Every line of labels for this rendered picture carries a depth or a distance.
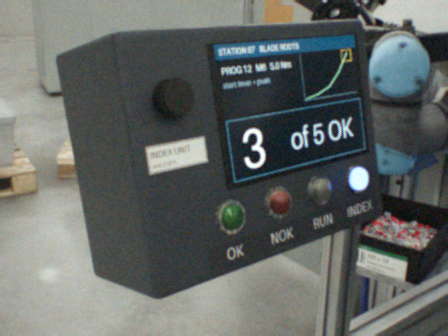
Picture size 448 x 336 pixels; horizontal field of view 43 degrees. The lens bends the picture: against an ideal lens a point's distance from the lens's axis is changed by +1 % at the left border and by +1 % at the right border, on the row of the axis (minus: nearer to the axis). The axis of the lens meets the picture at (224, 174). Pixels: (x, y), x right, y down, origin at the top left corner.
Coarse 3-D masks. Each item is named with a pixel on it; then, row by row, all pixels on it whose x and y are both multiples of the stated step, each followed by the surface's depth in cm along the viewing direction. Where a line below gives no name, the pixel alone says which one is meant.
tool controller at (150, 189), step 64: (64, 64) 44; (128, 64) 38; (192, 64) 41; (256, 64) 44; (320, 64) 49; (128, 128) 38; (192, 128) 41; (320, 128) 49; (128, 192) 40; (192, 192) 41; (256, 192) 45; (128, 256) 42; (192, 256) 41; (256, 256) 45
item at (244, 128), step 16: (272, 112) 45; (240, 128) 43; (256, 128) 44; (272, 128) 45; (240, 144) 43; (256, 144) 44; (272, 144) 45; (240, 160) 43; (256, 160) 44; (272, 160) 45; (240, 176) 44; (256, 176) 44
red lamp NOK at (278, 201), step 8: (272, 192) 45; (280, 192) 45; (288, 192) 46; (272, 200) 45; (280, 200) 45; (288, 200) 46; (272, 208) 45; (280, 208) 45; (288, 208) 46; (272, 216) 45; (280, 216) 46
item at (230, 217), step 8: (232, 200) 43; (224, 208) 42; (232, 208) 42; (240, 208) 43; (216, 216) 42; (224, 216) 42; (232, 216) 42; (240, 216) 43; (224, 224) 42; (232, 224) 42; (240, 224) 43; (224, 232) 43; (232, 232) 43
